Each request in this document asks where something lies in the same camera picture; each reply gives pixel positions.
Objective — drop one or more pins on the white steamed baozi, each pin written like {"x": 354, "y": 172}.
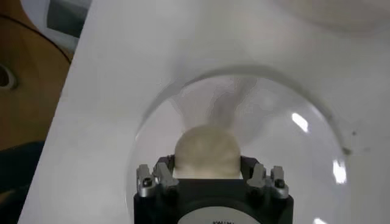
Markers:
{"x": 207, "y": 152}

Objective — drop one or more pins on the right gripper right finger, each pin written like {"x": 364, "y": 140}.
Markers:
{"x": 262, "y": 176}

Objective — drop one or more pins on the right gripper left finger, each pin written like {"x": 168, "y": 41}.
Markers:
{"x": 161, "y": 176}

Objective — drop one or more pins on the white round plate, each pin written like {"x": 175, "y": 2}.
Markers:
{"x": 274, "y": 146}

